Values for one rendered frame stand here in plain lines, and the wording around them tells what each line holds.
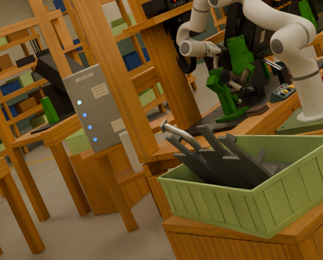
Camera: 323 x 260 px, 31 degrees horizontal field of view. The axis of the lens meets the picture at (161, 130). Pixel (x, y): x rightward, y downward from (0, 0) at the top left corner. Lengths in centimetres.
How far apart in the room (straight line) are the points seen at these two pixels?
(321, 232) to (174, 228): 62
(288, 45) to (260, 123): 49
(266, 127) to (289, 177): 98
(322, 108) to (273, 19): 44
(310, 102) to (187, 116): 96
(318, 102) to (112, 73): 106
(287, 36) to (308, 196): 81
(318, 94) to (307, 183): 73
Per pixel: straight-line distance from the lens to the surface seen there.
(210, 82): 303
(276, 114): 295
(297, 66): 256
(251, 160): 190
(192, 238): 222
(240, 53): 328
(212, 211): 207
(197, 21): 293
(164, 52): 329
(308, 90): 259
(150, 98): 915
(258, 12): 263
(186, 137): 216
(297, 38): 253
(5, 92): 1109
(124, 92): 301
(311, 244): 190
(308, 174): 195
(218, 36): 389
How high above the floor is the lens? 158
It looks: 11 degrees down
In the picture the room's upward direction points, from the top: 22 degrees counter-clockwise
